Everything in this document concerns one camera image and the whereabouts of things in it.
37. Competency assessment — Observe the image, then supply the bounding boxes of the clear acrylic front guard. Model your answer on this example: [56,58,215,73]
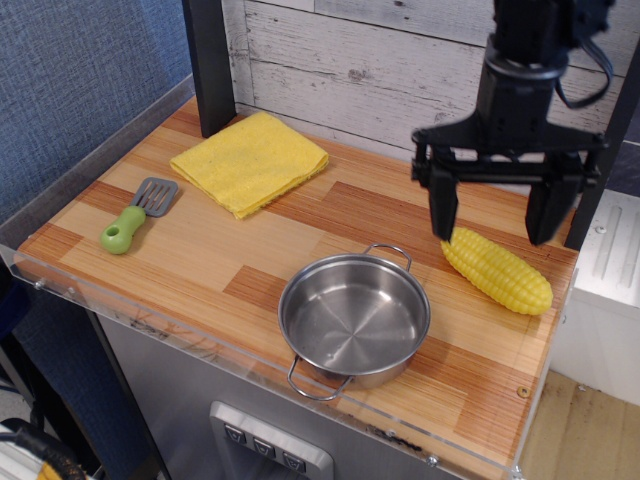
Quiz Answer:
[1,247,521,479]

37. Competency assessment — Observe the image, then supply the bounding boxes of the white side cabinet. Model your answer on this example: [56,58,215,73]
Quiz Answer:
[550,190,639,405]

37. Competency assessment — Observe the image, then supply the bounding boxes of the stainless steel pot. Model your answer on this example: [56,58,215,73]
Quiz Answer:
[278,246,431,402]

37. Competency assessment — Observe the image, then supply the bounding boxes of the yellow plastic corn cob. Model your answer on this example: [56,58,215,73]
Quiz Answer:
[440,227,554,315]

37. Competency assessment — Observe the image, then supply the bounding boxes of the black right frame post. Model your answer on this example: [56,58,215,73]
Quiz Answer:
[564,1,639,250]

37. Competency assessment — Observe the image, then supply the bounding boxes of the silver button control panel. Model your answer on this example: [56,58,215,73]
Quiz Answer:
[209,401,334,479]

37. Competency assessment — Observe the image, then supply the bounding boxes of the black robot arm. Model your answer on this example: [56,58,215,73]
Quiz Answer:
[412,1,614,245]

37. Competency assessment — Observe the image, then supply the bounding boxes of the black frame post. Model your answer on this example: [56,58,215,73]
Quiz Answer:
[564,1,639,250]
[182,0,237,138]

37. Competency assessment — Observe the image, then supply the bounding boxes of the yellow black object bottom left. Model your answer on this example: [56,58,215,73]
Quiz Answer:
[1,425,91,480]

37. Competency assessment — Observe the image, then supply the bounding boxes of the green handled grey spatula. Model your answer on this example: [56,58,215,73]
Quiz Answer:
[100,177,178,255]

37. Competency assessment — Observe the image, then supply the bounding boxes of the black left frame post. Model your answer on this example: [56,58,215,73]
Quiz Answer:
[182,0,237,138]

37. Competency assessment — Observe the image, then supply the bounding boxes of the yellow folded cloth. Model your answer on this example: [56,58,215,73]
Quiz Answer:
[170,112,329,219]

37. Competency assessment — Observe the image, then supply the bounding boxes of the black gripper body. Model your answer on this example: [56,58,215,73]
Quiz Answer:
[411,54,608,188]

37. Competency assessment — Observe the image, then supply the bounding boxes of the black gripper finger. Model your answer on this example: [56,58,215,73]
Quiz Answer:
[525,177,583,246]
[428,167,458,240]

